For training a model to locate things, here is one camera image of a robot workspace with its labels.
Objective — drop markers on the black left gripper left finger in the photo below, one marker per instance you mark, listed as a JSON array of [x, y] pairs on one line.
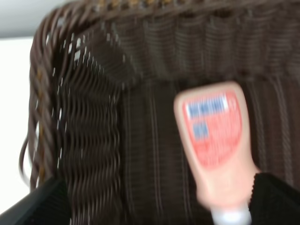
[[46, 205]]

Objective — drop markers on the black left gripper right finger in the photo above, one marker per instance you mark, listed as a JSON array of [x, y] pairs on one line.
[[273, 202]]

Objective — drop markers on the pink tube bottle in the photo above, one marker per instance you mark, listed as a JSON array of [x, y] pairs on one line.
[[213, 124]]

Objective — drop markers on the dark brown wicker basket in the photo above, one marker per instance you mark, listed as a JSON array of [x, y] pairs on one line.
[[103, 77]]

